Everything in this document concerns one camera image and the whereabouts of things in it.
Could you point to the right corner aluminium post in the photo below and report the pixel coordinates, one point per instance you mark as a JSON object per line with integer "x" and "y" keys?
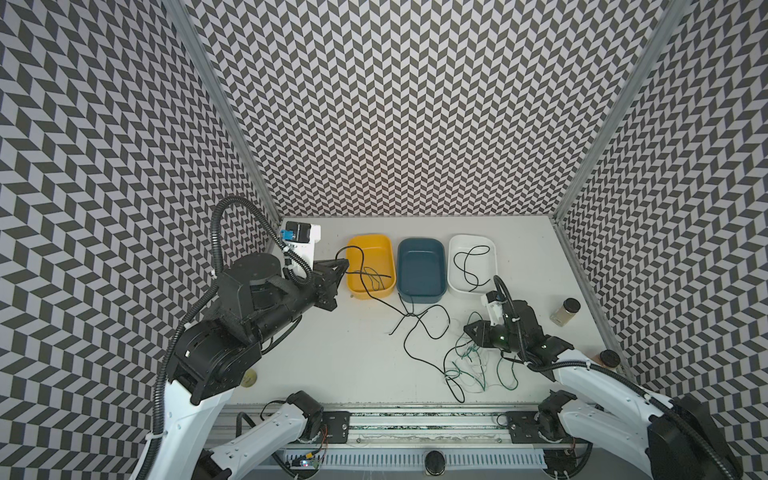
{"x": 647, "y": 60}

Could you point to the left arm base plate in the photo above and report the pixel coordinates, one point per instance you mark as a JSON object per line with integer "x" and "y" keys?
{"x": 334, "y": 427}

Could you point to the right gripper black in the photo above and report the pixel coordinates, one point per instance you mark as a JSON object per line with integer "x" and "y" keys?
{"x": 497, "y": 333}

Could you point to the small yellow round object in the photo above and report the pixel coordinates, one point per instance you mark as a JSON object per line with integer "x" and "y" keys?
{"x": 249, "y": 379}

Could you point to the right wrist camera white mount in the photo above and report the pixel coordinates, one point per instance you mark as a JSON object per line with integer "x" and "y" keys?
{"x": 493, "y": 302}

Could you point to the white plastic bin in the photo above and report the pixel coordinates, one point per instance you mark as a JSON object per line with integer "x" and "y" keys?
{"x": 472, "y": 264}

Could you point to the corner aluminium post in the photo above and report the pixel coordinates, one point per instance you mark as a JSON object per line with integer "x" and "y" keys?
{"x": 647, "y": 60}
{"x": 179, "y": 17}

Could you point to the yellow plastic bin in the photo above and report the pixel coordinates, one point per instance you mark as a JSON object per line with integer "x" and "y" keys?
{"x": 372, "y": 266}

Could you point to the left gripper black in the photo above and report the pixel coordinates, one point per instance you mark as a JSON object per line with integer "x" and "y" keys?
{"x": 322, "y": 285}

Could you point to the left corner aluminium post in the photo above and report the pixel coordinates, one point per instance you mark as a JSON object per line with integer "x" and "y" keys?
{"x": 179, "y": 17}

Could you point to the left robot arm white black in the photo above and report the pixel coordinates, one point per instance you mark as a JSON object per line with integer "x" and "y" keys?
{"x": 202, "y": 368}

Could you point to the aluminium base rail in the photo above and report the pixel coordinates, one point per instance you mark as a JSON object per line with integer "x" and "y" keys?
{"x": 452, "y": 426}

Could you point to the spice jar black lid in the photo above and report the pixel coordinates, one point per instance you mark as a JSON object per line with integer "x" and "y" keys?
{"x": 566, "y": 312}
{"x": 608, "y": 358}

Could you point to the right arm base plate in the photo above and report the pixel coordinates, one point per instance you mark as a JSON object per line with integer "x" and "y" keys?
{"x": 523, "y": 427}

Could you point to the dark teal plastic bin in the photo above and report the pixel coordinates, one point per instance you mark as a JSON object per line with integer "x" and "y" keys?
{"x": 421, "y": 270}

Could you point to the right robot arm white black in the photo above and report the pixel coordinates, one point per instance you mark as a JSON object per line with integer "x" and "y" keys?
{"x": 666, "y": 438}

